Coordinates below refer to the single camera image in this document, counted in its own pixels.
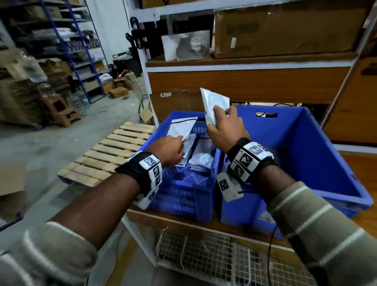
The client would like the small closed cardboard box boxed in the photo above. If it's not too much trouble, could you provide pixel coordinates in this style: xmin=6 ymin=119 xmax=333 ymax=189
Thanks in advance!
xmin=108 ymin=87 xmax=129 ymax=99

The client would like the right wrist marker band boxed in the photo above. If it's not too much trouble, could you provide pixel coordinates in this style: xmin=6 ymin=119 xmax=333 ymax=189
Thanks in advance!
xmin=227 ymin=137 xmax=279 ymax=185

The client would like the black desk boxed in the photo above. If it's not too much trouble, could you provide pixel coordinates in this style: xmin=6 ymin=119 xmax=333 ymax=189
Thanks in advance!
xmin=113 ymin=56 xmax=142 ymax=77

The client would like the blue metal storage rack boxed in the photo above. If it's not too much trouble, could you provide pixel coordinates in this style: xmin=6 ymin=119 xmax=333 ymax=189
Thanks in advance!
xmin=0 ymin=0 xmax=110 ymax=104

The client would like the large brown cardboard box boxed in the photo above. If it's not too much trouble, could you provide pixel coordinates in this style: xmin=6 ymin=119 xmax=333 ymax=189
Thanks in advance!
xmin=213 ymin=0 xmax=375 ymax=59

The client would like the flat cardboard sheet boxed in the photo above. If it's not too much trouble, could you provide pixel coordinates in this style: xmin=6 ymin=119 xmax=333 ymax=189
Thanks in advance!
xmin=149 ymin=90 xmax=207 ymax=122

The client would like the person's left hand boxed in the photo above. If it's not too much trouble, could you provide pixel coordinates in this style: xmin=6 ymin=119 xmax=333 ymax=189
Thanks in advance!
xmin=146 ymin=135 xmax=185 ymax=169

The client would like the wrist marker band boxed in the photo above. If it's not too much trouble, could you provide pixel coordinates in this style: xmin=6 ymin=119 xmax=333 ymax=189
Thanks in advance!
xmin=227 ymin=137 xmax=279 ymax=185
xmin=115 ymin=151 xmax=163 ymax=195

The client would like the person's right hand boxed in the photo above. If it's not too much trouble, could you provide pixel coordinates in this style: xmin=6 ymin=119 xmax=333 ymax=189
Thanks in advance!
xmin=207 ymin=105 xmax=250 ymax=154

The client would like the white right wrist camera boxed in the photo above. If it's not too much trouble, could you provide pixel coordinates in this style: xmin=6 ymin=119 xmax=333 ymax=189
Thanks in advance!
xmin=216 ymin=171 xmax=244 ymax=203

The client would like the person's left forearm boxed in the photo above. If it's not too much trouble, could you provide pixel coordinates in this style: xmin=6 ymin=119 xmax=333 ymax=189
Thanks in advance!
xmin=0 ymin=172 xmax=141 ymax=286

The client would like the brown wooden step stool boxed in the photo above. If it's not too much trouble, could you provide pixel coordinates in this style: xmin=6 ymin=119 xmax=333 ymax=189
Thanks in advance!
xmin=40 ymin=94 xmax=83 ymax=128

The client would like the white wire mesh shelf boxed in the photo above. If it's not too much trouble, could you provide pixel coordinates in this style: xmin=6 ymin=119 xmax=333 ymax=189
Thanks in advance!
xmin=154 ymin=228 xmax=317 ymax=286

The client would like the perforated blue plastic crate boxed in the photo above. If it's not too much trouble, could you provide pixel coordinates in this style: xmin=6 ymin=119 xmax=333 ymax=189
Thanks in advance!
xmin=138 ymin=110 xmax=223 ymax=223

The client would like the person's right forearm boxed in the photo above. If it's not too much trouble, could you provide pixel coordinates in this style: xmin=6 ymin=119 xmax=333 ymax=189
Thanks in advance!
xmin=256 ymin=165 xmax=377 ymax=286

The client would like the flat cardboard piece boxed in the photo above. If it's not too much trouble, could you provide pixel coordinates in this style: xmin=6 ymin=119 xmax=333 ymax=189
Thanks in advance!
xmin=0 ymin=163 xmax=27 ymax=224

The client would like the clear plastic bag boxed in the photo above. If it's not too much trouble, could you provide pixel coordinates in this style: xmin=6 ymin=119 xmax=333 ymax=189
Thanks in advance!
xmin=16 ymin=53 xmax=48 ymax=83

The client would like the left wrist marker band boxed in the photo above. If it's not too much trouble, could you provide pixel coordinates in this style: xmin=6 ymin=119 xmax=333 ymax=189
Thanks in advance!
xmin=115 ymin=151 xmax=163 ymax=195

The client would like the wooden pallet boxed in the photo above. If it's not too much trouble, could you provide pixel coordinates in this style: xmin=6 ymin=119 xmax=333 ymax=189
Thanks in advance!
xmin=57 ymin=121 xmax=155 ymax=188

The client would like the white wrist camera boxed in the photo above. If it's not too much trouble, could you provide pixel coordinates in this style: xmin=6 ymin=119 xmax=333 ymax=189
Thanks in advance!
xmin=216 ymin=171 xmax=244 ymax=203
xmin=134 ymin=185 xmax=158 ymax=210

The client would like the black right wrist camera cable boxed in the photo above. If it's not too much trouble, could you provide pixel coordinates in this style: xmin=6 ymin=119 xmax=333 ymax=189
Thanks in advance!
xmin=266 ymin=225 xmax=277 ymax=286

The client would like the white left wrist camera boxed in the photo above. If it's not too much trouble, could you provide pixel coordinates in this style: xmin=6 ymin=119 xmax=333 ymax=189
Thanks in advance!
xmin=134 ymin=185 xmax=158 ymax=210

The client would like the stack of flattened cardboard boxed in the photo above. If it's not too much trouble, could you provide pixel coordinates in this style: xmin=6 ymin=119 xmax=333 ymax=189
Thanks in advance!
xmin=0 ymin=48 xmax=45 ymax=126

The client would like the white open box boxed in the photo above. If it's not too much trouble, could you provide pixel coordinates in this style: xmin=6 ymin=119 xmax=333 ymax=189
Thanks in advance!
xmin=161 ymin=30 xmax=210 ymax=62

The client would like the open cardboard box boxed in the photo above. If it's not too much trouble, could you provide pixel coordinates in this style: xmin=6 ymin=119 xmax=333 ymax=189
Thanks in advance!
xmin=139 ymin=107 xmax=154 ymax=124

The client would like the black metal stand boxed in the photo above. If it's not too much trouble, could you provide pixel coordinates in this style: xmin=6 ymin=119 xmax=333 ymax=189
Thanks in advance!
xmin=125 ymin=16 xmax=151 ymax=59

